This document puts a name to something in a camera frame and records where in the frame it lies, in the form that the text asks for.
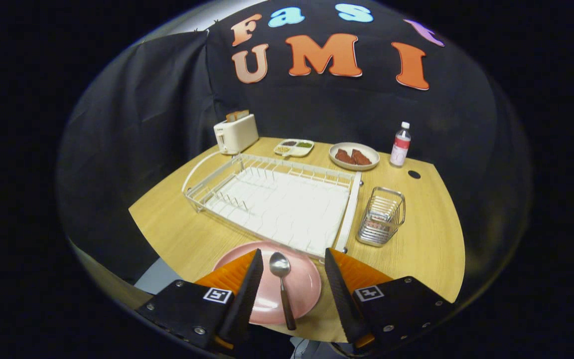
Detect white drip tray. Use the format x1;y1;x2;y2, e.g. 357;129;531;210
205;167;352;255

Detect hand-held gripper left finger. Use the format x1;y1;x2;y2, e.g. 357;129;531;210
137;248;264;352

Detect black backdrop cloth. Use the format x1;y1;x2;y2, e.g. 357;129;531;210
57;0;529;285

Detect clear bottle with red label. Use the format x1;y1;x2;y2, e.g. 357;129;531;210
390;122;412;168

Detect white wire dish rack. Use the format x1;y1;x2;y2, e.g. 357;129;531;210
182;152;362;260

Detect metal wire basket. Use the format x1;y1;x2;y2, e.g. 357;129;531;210
356;186;407;248

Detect white divided dish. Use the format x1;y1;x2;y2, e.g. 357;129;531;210
273;139;315;158

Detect metal spoon with brown handle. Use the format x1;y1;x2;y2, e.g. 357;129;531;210
269;251;297;331

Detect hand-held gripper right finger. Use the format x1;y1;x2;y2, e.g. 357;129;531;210
324;247;455;350

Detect white toaster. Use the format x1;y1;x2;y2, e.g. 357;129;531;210
213;114;259;155

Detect pink plate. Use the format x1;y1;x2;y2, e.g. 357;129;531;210
212;241;322;326

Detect beige round plate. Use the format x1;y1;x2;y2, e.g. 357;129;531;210
329;142;381;172

